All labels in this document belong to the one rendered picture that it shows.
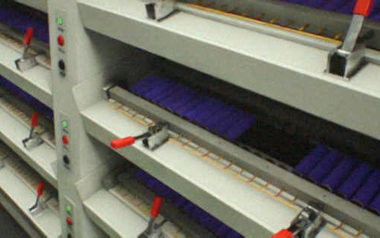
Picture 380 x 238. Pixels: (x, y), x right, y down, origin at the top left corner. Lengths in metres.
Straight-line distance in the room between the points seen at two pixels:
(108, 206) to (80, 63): 0.28
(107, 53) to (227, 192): 0.35
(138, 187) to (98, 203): 0.09
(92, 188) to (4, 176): 0.51
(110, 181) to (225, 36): 0.45
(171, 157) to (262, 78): 0.22
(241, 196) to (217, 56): 0.18
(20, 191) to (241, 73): 0.89
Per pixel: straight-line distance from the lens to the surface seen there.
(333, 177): 0.54
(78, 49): 0.73
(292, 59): 0.44
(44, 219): 1.14
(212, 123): 0.63
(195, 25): 0.54
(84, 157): 0.81
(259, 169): 0.55
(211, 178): 0.57
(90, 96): 0.77
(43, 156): 1.02
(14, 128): 1.15
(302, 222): 0.49
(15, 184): 1.28
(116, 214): 0.82
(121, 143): 0.59
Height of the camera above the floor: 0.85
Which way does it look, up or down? 24 degrees down
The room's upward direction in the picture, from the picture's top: 6 degrees clockwise
